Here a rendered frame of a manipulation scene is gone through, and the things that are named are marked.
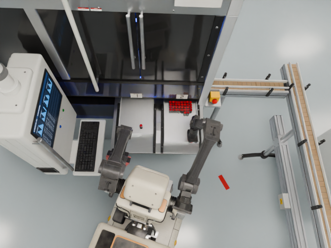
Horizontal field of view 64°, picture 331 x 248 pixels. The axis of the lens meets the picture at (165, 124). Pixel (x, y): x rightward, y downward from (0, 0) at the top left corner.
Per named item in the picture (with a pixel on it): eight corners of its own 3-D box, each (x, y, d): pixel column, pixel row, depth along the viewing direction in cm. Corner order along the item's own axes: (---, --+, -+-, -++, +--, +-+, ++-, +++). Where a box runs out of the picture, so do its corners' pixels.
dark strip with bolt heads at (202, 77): (192, 97, 201) (215, 15, 128) (198, 97, 201) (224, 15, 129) (192, 98, 200) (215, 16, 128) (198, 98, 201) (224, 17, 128)
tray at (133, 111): (121, 95, 213) (120, 93, 209) (153, 96, 214) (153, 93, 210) (118, 135, 199) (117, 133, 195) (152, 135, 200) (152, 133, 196)
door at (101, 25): (71, 77, 179) (35, 6, 125) (140, 79, 180) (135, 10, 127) (70, 78, 178) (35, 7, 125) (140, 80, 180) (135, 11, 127)
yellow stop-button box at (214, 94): (208, 93, 207) (210, 89, 201) (217, 94, 208) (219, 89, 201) (209, 102, 204) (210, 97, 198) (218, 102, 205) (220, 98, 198)
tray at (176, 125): (163, 103, 211) (163, 101, 208) (196, 103, 212) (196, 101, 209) (163, 143, 197) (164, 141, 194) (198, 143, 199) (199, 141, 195)
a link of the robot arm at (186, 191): (180, 198, 147) (188, 200, 147) (185, 181, 144) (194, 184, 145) (179, 190, 156) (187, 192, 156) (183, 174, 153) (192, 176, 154)
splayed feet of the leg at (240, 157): (237, 153, 290) (241, 149, 277) (282, 154, 291) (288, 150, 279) (238, 161, 286) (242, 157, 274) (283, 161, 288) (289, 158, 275)
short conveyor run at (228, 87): (203, 98, 219) (206, 88, 205) (202, 82, 225) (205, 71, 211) (284, 100, 222) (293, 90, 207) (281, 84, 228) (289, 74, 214)
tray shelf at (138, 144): (115, 96, 214) (115, 95, 212) (201, 98, 217) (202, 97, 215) (110, 153, 194) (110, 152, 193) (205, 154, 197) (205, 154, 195)
